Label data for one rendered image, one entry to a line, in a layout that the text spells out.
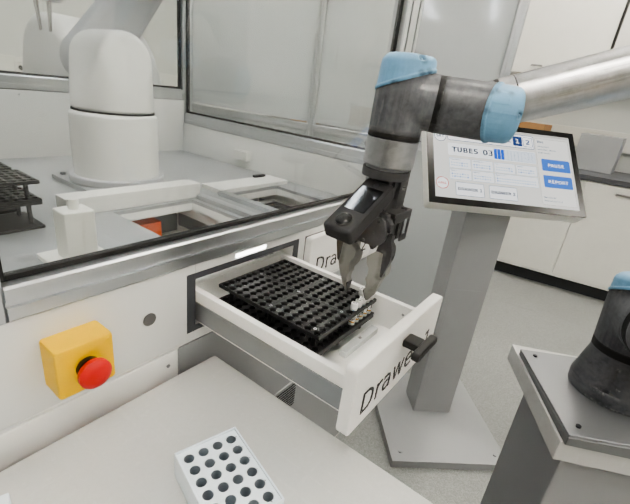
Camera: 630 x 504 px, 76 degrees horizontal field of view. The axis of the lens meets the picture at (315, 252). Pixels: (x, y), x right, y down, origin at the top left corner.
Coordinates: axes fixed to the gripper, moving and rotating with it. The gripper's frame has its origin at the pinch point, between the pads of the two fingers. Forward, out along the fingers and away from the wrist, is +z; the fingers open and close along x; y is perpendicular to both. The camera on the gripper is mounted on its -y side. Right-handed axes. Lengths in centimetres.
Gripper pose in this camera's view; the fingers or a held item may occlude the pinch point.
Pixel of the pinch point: (355, 289)
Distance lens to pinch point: 66.7
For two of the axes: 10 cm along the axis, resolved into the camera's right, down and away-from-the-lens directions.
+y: 6.0, -2.4, 7.6
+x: -7.9, -3.4, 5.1
